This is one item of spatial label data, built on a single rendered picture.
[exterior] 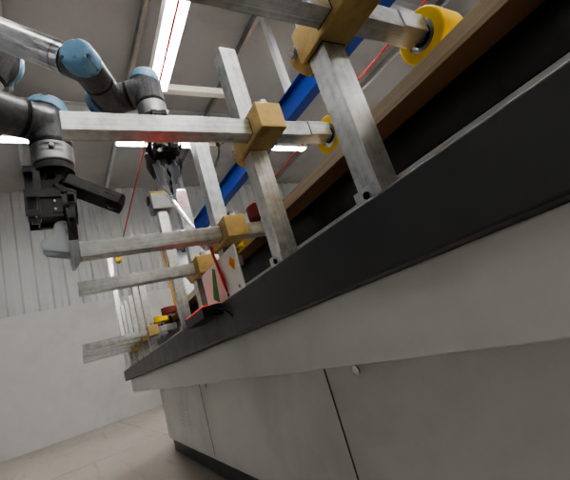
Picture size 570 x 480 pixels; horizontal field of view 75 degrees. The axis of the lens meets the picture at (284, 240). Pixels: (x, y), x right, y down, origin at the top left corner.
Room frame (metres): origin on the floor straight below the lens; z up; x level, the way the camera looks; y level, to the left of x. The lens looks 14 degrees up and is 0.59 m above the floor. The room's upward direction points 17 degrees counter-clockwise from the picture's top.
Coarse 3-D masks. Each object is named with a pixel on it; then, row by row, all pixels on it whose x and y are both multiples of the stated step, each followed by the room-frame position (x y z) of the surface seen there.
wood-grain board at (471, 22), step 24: (504, 0) 0.37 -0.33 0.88; (528, 0) 0.38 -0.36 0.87; (480, 24) 0.40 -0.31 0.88; (504, 24) 0.41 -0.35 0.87; (456, 48) 0.43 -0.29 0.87; (480, 48) 0.44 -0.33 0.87; (432, 72) 0.47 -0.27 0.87; (456, 72) 0.48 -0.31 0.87; (408, 96) 0.51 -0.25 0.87; (432, 96) 0.53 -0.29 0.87; (384, 120) 0.56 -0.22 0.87; (336, 168) 0.70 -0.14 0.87; (312, 192) 0.80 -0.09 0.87; (288, 216) 0.92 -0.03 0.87; (264, 240) 1.07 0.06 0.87
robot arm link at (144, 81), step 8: (136, 72) 0.82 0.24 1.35; (144, 72) 0.82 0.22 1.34; (152, 72) 0.83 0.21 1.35; (128, 80) 0.82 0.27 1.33; (136, 80) 0.82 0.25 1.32; (144, 80) 0.82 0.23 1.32; (152, 80) 0.83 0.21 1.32; (128, 88) 0.81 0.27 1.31; (136, 88) 0.82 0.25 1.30; (144, 88) 0.82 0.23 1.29; (152, 88) 0.82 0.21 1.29; (160, 88) 0.85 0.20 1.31; (128, 96) 0.82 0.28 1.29; (136, 96) 0.82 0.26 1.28; (144, 96) 0.81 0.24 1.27; (152, 96) 0.82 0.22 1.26; (160, 96) 0.84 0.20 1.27; (136, 104) 0.83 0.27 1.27
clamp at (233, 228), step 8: (224, 216) 0.76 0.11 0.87; (232, 216) 0.77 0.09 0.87; (240, 216) 0.78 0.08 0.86; (224, 224) 0.76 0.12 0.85; (232, 224) 0.77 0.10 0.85; (240, 224) 0.78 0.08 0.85; (224, 232) 0.77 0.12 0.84; (232, 232) 0.76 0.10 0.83; (240, 232) 0.77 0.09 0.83; (248, 232) 0.78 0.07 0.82; (224, 240) 0.78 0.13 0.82; (232, 240) 0.79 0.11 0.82; (240, 240) 0.81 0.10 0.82; (216, 248) 0.83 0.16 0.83
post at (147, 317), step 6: (138, 288) 1.90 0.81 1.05; (144, 288) 1.90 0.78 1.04; (144, 294) 1.89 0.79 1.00; (144, 300) 1.89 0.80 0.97; (144, 306) 1.89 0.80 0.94; (144, 312) 1.88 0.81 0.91; (150, 312) 1.90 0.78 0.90; (144, 318) 1.91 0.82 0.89; (150, 318) 1.90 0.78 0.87; (150, 342) 1.89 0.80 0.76; (156, 342) 1.90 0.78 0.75; (150, 348) 1.89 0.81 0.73
